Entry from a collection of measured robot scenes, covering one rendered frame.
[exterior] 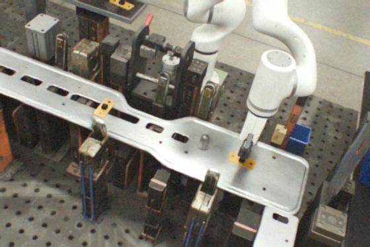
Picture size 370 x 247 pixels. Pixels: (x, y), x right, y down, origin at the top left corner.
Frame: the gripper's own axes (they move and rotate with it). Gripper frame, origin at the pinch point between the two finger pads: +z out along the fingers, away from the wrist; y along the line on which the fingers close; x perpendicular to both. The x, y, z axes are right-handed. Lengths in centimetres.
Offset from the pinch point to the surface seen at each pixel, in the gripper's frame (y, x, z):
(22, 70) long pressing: -2, -79, 8
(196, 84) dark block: -17.8, -22.5, 1.2
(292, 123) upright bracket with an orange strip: -14.7, 10.6, 0.0
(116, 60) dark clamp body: -15, -51, 1
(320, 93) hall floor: -178, 37, 110
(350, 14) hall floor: -312, 47, 113
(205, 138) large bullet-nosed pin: 1.0, -12.2, 3.1
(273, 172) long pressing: 0.1, 10.3, 7.7
